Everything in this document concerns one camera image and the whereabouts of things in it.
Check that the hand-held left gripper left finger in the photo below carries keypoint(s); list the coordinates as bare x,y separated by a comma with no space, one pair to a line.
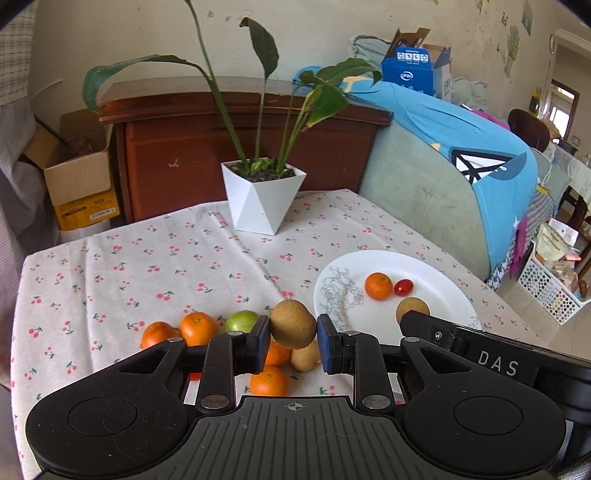
261,344

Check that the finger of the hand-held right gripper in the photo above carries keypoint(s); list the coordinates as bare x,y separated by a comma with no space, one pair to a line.
427,328

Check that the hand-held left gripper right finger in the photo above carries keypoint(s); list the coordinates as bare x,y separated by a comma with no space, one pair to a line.
327,344

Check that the orange mandarin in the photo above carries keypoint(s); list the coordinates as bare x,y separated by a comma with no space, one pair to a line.
269,382
157,334
378,286
278,355
198,327

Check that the brown kiwi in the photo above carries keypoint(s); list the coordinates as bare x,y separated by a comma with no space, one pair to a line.
293,323
305,360
412,308

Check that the green apple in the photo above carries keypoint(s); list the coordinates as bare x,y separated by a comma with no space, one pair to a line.
241,321

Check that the white plate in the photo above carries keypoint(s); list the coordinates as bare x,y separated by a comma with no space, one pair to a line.
429,277

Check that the white plastic basket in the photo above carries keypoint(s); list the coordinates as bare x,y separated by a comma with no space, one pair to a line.
545,288

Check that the magenta cloth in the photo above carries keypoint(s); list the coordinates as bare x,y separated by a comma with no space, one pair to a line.
521,244

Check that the green sofa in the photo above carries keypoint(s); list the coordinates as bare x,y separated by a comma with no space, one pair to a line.
415,194

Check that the white faceted plant pot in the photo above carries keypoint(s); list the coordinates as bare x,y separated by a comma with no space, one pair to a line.
258,203

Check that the houndstooth sofa cover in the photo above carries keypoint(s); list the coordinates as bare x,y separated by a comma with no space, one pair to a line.
531,221

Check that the cherry print tablecloth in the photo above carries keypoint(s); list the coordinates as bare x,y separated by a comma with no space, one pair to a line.
138,258

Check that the brown wooden cabinet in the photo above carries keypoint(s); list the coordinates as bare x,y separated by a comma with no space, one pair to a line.
175,152

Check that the brown chair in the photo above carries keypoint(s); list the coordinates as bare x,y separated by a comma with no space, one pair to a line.
528,127

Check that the open cardboard box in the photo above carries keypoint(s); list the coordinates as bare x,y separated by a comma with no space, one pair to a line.
78,184

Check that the blue and white carton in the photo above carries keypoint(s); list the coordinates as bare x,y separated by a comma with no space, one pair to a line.
411,64

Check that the green leafy plant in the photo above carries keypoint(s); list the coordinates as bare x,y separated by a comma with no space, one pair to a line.
265,41

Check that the checked grey curtain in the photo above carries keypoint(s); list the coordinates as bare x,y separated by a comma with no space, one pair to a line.
18,138

